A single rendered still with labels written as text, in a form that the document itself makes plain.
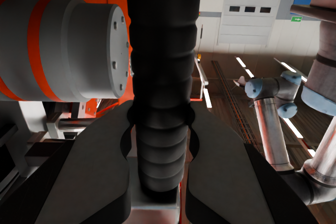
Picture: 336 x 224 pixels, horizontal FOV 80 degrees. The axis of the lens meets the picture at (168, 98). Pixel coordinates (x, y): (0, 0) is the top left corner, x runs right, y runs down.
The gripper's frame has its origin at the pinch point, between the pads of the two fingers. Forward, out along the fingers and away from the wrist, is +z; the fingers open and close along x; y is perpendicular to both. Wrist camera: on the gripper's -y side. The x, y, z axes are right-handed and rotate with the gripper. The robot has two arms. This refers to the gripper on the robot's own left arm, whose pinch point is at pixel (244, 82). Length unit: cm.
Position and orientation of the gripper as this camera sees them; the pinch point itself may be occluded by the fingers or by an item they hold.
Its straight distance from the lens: 124.0
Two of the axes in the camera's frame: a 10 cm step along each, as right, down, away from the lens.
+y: 1.6, -8.7, -4.6
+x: -9.7, -0.5, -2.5
